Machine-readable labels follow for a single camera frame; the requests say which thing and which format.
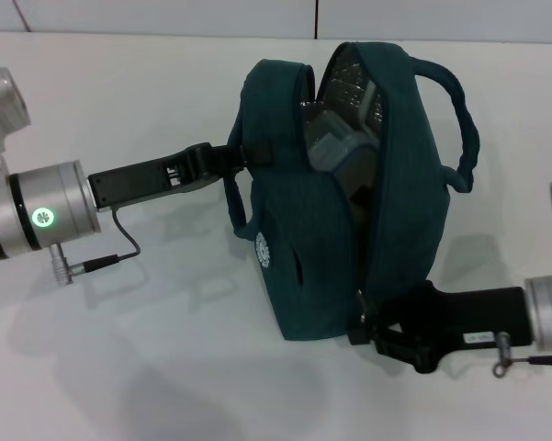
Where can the clear food box blue rim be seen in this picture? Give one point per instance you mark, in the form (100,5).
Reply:
(340,147)

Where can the dark teal fabric lunch bag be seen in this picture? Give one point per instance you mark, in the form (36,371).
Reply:
(404,206)

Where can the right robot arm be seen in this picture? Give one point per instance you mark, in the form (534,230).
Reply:
(551,312)

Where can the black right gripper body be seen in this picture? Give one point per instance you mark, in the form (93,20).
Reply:
(477,317)

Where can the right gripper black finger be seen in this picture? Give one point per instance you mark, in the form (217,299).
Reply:
(365,334)

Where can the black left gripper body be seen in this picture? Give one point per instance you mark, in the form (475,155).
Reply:
(138,184)

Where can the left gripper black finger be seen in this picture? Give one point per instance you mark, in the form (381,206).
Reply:
(259,151)

